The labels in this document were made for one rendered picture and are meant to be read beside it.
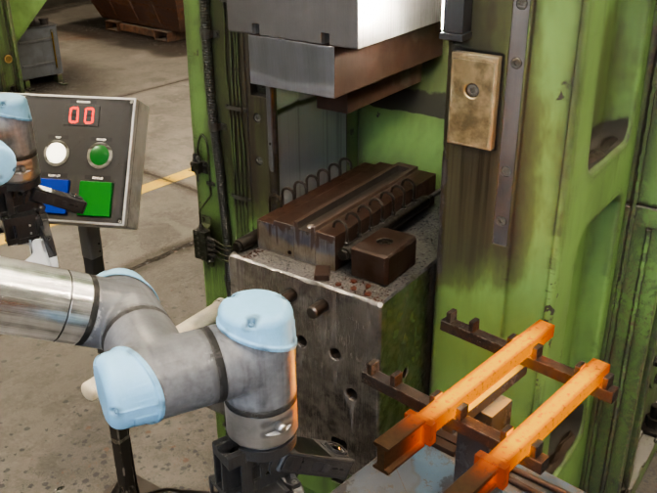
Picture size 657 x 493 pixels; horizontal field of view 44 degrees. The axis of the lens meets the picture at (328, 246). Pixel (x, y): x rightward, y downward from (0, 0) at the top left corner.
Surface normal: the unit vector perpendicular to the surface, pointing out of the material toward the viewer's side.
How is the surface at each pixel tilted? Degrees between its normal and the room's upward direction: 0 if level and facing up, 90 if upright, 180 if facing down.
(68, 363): 0
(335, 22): 90
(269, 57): 90
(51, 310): 72
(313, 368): 90
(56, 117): 60
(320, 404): 90
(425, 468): 0
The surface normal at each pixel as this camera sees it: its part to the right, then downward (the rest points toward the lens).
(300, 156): 0.82, 0.25
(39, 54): 0.67, 0.32
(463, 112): -0.57, 0.37
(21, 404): 0.00, -0.90
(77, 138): -0.15, -0.07
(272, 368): 0.44, 0.39
